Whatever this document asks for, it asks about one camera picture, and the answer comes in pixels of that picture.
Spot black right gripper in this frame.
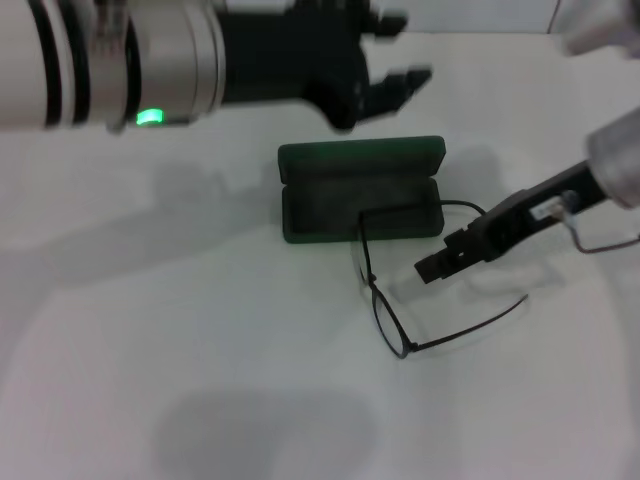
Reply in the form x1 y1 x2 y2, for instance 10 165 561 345
414 159 609 286

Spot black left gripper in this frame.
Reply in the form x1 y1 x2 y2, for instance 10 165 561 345
219 0 434 133

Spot black thin-framed glasses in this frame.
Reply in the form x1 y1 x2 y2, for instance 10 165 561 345
349 199 530 361

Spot green glasses case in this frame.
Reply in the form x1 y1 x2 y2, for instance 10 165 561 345
277 134 447 245

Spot thin brown right wrist cable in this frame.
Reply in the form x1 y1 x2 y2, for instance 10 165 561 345
563 208 640 254

